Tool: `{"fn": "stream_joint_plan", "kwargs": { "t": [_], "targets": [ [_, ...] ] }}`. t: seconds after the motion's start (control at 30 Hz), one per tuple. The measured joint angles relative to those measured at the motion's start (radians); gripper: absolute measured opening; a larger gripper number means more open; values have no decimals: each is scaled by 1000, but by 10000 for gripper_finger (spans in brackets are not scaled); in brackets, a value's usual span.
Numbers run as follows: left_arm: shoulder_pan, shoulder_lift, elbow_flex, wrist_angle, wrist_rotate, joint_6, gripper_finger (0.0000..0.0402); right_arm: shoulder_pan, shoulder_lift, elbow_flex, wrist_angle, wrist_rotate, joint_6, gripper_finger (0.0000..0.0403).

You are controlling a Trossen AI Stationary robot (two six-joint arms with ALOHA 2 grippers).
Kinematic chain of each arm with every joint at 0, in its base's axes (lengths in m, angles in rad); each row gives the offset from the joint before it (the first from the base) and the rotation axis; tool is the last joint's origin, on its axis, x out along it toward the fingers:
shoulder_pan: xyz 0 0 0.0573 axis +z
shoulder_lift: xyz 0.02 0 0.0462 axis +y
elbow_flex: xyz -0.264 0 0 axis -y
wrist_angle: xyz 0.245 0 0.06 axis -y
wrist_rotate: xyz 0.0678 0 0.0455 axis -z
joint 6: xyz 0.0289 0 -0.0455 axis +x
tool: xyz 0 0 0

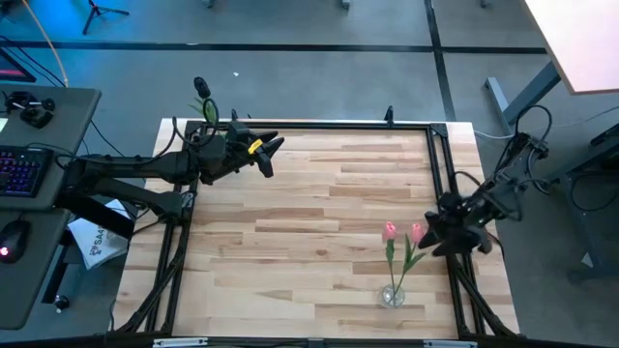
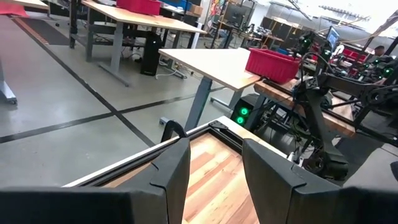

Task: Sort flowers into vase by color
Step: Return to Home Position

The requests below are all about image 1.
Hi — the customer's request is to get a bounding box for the black computer mouse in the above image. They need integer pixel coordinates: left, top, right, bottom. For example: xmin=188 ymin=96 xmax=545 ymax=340
xmin=0 ymin=219 xmax=32 ymax=265

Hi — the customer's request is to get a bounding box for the grey desk leg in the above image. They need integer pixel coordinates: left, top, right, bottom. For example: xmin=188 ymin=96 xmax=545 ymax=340
xmin=485 ymin=61 xmax=562 ymax=137

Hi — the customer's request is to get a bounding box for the black tripod stand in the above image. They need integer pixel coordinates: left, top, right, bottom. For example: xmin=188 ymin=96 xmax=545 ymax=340
xmin=80 ymin=0 xmax=132 ymax=37

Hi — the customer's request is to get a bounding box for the clear glass vase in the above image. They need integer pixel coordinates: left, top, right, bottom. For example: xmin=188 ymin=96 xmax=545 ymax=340
xmin=379 ymin=283 xmax=407 ymax=310

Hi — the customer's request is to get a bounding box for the backlit black keyboard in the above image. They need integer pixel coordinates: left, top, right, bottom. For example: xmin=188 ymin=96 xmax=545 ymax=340
xmin=0 ymin=144 xmax=55 ymax=199

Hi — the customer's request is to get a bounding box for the white floor cable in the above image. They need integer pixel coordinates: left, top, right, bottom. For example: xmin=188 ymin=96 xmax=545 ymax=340
xmin=472 ymin=103 xmax=619 ymax=143

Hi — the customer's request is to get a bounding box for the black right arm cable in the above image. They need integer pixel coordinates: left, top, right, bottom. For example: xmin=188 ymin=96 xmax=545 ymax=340
xmin=514 ymin=103 xmax=555 ymax=146

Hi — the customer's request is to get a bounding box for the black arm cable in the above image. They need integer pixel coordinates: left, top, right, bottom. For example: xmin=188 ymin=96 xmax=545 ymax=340
xmin=514 ymin=103 xmax=555 ymax=146
xmin=165 ymin=97 xmax=222 ymax=161

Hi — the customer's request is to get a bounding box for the pink artificial tulip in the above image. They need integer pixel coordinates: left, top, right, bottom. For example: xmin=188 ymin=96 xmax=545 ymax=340
xmin=381 ymin=220 xmax=400 ymax=301
xmin=390 ymin=221 xmax=428 ymax=301

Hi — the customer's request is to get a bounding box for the white desk top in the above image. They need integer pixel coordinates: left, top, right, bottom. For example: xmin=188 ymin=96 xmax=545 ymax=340
xmin=524 ymin=0 xmax=619 ymax=96

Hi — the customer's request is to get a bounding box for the white printed paper bag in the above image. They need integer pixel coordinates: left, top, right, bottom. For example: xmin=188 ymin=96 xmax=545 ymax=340
xmin=67 ymin=197 xmax=131 ymax=271

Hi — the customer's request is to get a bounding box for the black clamp mount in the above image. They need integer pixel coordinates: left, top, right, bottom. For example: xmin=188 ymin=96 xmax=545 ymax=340
xmin=3 ymin=90 xmax=57 ymax=131

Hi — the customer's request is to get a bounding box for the yellow cable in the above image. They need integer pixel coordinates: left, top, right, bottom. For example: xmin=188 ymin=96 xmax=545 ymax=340
xmin=19 ymin=0 xmax=70 ymax=89

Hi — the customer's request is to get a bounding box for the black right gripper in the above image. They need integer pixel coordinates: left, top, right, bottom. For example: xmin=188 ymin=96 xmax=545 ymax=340
xmin=417 ymin=191 xmax=504 ymax=258

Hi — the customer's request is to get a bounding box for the grey side desk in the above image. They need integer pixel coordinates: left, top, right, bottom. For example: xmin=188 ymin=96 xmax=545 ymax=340
xmin=0 ymin=85 xmax=103 ymax=332

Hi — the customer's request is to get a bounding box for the black computer monitor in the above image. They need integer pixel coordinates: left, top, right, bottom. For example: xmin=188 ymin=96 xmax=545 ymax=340
xmin=0 ymin=46 xmax=38 ymax=84

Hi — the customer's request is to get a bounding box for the black aluminium table frame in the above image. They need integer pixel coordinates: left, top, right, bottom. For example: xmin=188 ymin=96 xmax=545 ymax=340
xmin=113 ymin=119 xmax=521 ymax=339

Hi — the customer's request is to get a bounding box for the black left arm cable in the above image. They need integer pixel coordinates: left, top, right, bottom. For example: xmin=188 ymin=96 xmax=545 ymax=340
xmin=165 ymin=97 xmax=222 ymax=161

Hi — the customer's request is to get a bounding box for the silver metal bracket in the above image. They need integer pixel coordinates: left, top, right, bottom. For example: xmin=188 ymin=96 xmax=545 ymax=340
xmin=423 ymin=339 xmax=479 ymax=348
xmin=152 ymin=336 xmax=210 ymax=348

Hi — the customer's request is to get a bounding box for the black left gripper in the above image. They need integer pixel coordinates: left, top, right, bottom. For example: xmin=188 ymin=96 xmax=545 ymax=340
xmin=224 ymin=120 xmax=286 ymax=179

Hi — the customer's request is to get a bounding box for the black artificial tulip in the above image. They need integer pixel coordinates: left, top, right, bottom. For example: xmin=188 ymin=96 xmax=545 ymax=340
xmin=188 ymin=75 xmax=220 ymax=128

